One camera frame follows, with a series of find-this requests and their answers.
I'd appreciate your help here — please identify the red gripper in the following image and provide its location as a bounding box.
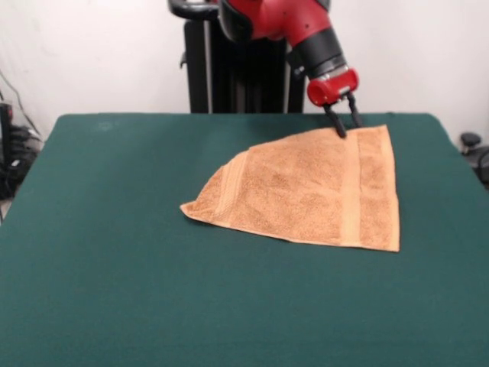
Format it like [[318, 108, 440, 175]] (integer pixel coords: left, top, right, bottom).
[[306, 67, 364, 139]]

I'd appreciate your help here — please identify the orange terry towel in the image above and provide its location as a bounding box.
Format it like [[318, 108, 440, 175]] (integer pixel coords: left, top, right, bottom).
[[179, 123, 401, 254]]

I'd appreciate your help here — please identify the dark green table cloth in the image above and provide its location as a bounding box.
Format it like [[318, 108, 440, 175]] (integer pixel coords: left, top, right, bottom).
[[0, 112, 489, 367]]

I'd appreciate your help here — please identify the black electronics box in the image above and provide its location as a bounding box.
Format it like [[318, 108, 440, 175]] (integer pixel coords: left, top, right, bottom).
[[0, 101, 15, 165]]

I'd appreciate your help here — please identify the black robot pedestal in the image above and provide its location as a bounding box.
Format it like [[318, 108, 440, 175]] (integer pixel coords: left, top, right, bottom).
[[167, 0, 307, 115]]

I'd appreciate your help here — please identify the black cable bundle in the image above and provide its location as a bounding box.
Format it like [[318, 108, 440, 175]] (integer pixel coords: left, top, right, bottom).
[[0, 125, 46, 200]]

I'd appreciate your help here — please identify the grey wall cable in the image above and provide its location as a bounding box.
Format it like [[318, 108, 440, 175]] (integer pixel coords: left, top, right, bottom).
[[0, 70, 41, 135]]

